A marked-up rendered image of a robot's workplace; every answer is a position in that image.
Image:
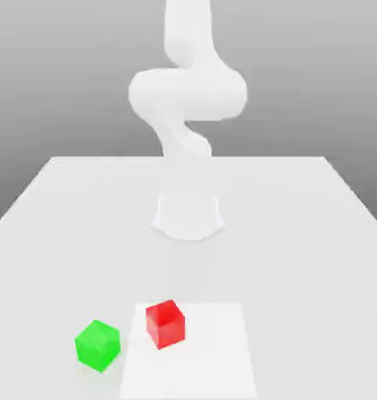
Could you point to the small green cube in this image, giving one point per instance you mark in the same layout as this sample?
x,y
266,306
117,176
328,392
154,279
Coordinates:
x,y
97,345

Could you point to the small red cube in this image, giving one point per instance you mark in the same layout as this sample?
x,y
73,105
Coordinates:
x,y
165,325

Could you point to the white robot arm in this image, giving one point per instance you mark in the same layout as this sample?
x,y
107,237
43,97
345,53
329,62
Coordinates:
x,y
188,93

